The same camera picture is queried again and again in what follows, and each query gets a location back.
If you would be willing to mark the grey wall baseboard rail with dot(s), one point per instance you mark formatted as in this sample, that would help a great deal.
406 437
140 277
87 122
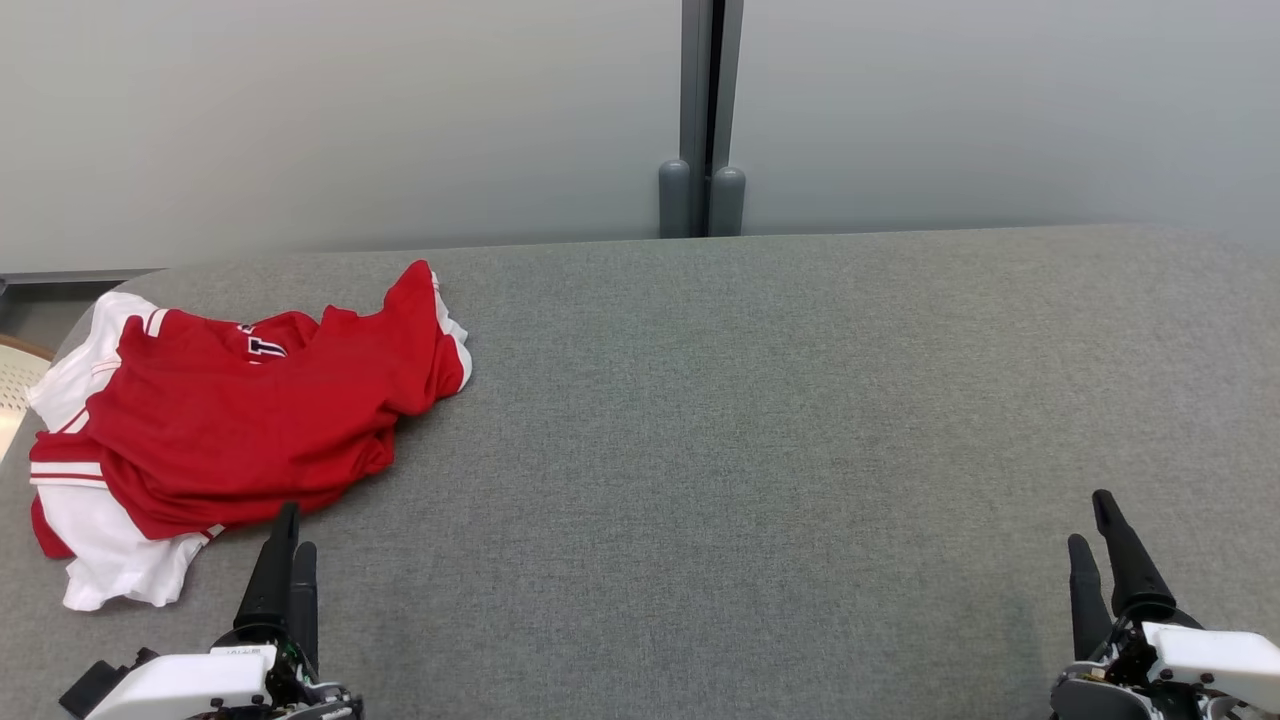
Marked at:
70 277

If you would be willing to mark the red shorts with white stripe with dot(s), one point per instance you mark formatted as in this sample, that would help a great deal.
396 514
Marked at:
400 340

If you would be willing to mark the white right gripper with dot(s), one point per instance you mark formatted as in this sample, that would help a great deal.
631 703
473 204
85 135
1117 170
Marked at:
1210 660

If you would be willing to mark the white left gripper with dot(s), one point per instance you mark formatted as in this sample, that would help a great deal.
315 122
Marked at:
180 685

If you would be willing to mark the grey partition post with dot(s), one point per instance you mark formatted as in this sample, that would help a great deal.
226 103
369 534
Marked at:
693 100

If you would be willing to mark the beige perforated chair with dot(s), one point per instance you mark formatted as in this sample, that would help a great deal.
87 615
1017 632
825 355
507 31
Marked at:
15 385

